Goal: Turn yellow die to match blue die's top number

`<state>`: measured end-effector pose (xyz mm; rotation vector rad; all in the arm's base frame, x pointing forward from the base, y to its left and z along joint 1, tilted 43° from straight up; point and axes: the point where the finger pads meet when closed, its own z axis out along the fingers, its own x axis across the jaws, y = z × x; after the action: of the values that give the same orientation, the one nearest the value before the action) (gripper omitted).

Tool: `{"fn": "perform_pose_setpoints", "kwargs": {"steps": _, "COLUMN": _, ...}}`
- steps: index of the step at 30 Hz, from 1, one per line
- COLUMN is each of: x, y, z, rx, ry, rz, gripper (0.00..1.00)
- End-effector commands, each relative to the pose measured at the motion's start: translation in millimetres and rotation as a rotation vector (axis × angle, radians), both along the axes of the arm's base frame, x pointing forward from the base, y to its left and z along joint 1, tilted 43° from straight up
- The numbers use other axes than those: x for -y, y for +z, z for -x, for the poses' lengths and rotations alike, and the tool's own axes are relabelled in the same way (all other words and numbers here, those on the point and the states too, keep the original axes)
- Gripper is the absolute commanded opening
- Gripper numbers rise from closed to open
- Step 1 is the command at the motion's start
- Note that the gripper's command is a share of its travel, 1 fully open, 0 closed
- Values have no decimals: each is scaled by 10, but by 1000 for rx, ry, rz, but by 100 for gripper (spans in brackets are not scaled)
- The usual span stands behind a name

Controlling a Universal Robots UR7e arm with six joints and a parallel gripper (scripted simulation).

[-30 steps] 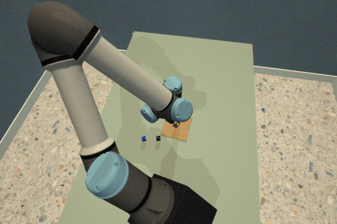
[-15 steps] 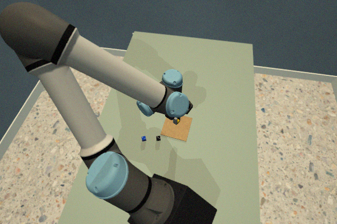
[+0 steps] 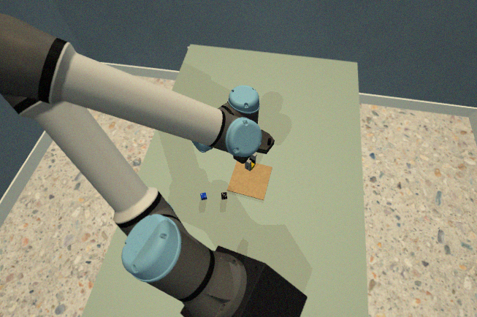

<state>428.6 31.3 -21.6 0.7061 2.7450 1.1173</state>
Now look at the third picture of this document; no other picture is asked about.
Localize tan mat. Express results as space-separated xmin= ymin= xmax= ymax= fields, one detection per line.
xmin=227 ymin=161 xmax=272 ymax=200

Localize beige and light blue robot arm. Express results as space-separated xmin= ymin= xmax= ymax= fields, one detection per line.
xmin=0 ymin=13 xmax=262 ymax=317

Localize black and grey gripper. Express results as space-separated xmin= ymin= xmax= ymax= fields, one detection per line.
xmin=233 ymin=130 xmax=275 ymax=171

